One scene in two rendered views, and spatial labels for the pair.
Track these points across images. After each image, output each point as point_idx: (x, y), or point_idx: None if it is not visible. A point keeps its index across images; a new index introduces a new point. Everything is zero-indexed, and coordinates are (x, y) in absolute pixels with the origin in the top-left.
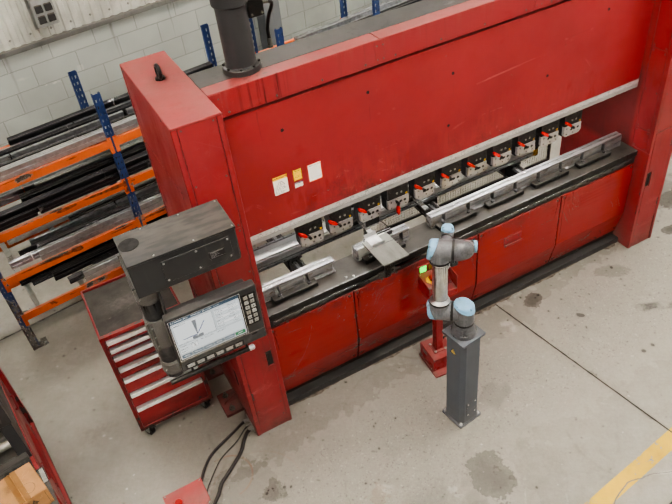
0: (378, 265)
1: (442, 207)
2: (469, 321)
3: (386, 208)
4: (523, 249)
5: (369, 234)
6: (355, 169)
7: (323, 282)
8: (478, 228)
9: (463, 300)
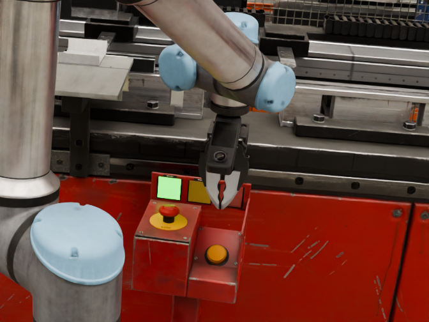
0: (58, 125)
1: (338, 84)
2: (64, 309)
3: None
4: None
5: (86, 43)
6: None
7: None
8: (419, 182)
9: (88, 216)
